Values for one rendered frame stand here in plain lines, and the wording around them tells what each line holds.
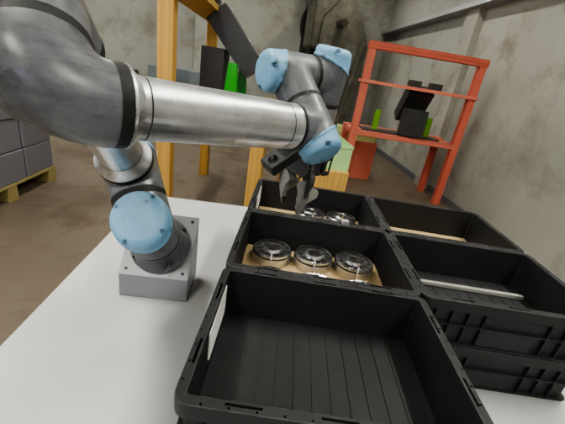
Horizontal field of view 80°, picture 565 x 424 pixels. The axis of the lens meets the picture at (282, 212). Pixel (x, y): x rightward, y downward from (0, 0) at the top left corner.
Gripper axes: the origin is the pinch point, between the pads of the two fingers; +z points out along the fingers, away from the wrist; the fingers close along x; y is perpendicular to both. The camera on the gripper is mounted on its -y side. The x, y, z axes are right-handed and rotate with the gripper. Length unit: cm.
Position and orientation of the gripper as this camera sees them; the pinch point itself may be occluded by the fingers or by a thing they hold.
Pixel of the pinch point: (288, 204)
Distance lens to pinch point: 82.1
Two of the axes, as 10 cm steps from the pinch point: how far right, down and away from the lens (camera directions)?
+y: 7.5, -1.9, 6.3
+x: -6.3, -5.0, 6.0
